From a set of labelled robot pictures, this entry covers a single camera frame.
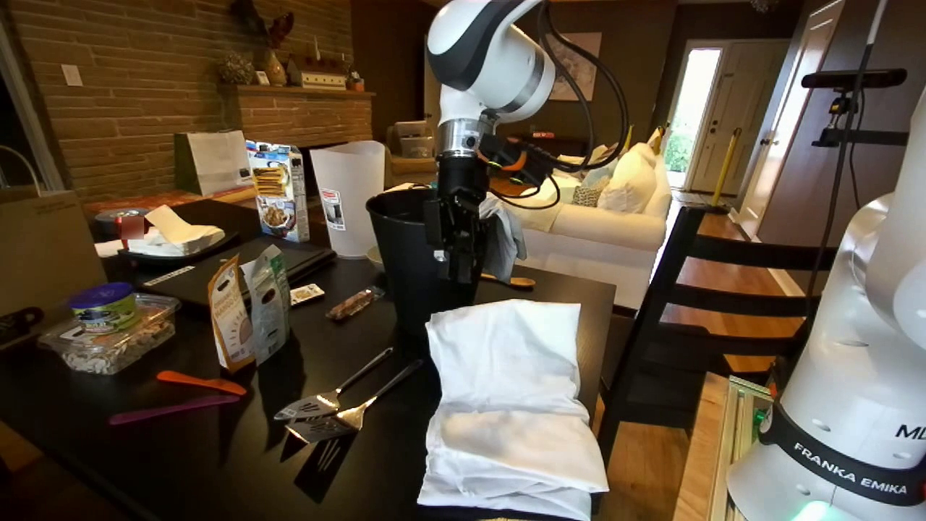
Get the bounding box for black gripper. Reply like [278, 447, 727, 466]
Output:
[433, 153, 491, 233]

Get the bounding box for white cloth towel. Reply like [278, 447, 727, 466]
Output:
[413, 295, 612, 521]
[476, 194, 530, 284]

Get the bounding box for wicker basket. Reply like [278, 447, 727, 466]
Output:
[388, 114, 442, 162]

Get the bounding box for wooden spoon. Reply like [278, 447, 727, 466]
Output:
[476, 271, 539, 291]

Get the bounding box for white translucent plastic container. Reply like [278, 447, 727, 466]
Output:
[309, 138, 388, 265]

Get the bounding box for white sofa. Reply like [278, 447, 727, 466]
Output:
[501, 142, 676, 311]

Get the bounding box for printed snack bag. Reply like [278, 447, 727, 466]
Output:
[243, 138, 311, 242]

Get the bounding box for small white card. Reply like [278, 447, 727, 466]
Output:
[287, 279, 326, 308]

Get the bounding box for vase with dried flowers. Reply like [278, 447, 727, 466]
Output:
[229, 0, 297, 90]

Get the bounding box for white green standing pouch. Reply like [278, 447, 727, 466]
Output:
[239, 242, 293, 365]

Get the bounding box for white entry door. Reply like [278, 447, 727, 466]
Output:
[662, 42, 724, 191]

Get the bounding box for brick hearth bench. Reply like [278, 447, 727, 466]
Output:
[84, 178, 259, 216]

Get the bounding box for white paper bag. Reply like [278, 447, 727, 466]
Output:
[181, 127, 255, 195]

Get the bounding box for black flat board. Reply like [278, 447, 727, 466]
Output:
[142, 233, 338, 308]

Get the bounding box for orange standing pouch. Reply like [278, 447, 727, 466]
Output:
[206, 253, 255, 372]

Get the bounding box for metal tongs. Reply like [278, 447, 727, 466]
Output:
[272, 345, 397, 424]

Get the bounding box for square slotted metal spatula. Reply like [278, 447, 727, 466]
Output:
[287, 358, 417, 446]

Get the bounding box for white folded napkins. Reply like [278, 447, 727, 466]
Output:
[125, 203, 229, 261]

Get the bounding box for orange flat stick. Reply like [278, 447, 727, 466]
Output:
[154, 368, 252, 399]

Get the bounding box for purple flat stick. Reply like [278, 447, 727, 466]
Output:
[107, 389, 243, 428]

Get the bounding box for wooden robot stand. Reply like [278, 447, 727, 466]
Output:
[675, 371, 776, 521]

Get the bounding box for jar with blue lid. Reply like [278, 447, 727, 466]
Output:
[66, 279, 142, 329]

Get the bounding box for clear plastic food container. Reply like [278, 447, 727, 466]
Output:
[37, 291, 181, 376]

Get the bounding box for brown paper bag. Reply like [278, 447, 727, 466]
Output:
[0, 142, 110, 320]

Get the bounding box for brown wooden-handled tool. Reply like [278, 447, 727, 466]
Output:
[326, 284, 388, 324]

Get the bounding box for framed wall picture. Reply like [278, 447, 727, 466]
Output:
[552, 28, 604, 104]

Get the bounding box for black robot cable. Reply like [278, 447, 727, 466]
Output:
[479, 0, 631, 211]

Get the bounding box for black camera on stand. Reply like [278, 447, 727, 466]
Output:
[795, 0, 911, 291]

